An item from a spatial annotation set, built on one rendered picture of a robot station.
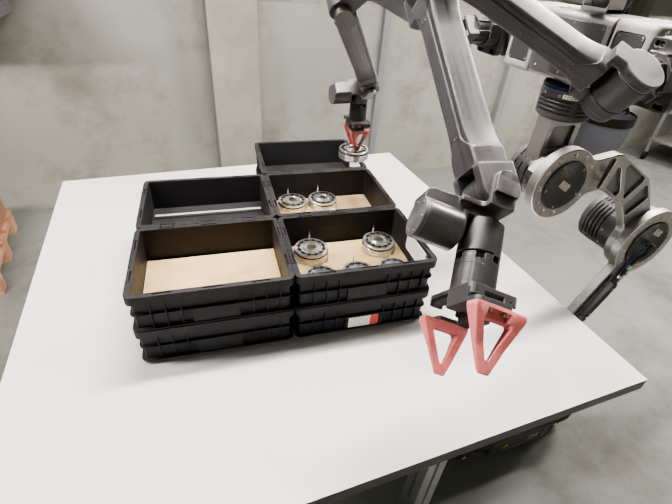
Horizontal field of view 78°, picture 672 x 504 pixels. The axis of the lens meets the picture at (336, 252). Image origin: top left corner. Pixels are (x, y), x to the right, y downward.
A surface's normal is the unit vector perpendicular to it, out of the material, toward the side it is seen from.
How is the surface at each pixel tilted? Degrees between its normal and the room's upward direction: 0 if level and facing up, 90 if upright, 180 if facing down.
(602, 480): 0
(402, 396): 0
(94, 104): 90
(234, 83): 90
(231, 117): 90
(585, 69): 116
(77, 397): 0
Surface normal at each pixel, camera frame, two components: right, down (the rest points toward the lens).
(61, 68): 0.35, 0.57
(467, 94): 0.22, -0.28
